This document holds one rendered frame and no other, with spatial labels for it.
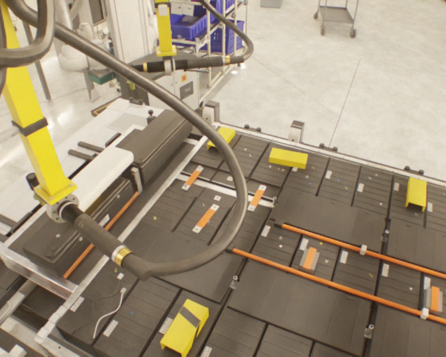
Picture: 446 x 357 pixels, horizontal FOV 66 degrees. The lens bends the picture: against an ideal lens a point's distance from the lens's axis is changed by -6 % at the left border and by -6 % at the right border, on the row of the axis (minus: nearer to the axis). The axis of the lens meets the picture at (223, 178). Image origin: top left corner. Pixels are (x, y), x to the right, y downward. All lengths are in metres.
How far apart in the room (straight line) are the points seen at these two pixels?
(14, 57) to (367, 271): 1.18
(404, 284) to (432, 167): 2.45
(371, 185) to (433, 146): 2.42
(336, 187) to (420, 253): 0.42
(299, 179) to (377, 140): 2.29
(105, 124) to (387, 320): 1.79
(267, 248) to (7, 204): 1.24
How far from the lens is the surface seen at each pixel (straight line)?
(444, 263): 1.43
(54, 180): 0.94
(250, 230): 1.32
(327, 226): 1.38
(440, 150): 3.96
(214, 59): 1.60
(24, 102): 0.82
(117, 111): 2.37
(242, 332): 1.11
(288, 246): 1.29
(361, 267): 1.30
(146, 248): 1.29
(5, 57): 0.33
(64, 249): 1.25
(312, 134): 3.64
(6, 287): 1.53
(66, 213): 0.97
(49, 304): 1.56
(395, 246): 1.40
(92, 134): 2.20
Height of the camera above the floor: 2.01
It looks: 42 degrees down
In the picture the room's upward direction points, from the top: straight up
